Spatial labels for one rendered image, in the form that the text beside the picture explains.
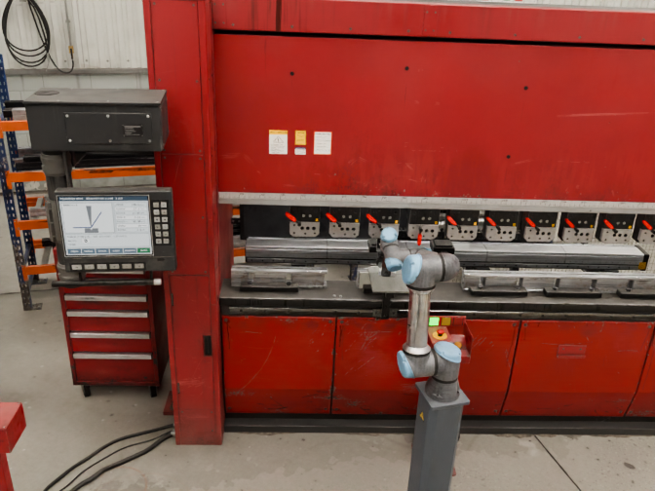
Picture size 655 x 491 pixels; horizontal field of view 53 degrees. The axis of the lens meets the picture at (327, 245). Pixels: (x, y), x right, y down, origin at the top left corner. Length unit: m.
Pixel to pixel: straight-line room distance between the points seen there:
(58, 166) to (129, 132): 0.36
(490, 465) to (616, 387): 0.83
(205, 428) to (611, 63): 2.73
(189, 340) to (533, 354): 1.82
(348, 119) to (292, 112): 0.26
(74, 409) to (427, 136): 2.54
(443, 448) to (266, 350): 1.07
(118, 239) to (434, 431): 1.56
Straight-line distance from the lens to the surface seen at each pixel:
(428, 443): 2.99
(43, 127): 2.72
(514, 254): 3.82
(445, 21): 3.06
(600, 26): 3.28
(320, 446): 3.76
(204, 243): 3.10
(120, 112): 2.64
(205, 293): 3.22
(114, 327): 3.87
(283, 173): 3.16
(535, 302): 3.55
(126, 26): 7.14
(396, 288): 3.21
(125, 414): 4.06
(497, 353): 3.65
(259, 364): 3.55
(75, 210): 2.77
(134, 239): 2.78
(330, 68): 3.04
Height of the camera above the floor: 2.51
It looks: 25 degrees down
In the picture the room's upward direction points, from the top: 2 degrees clockwise
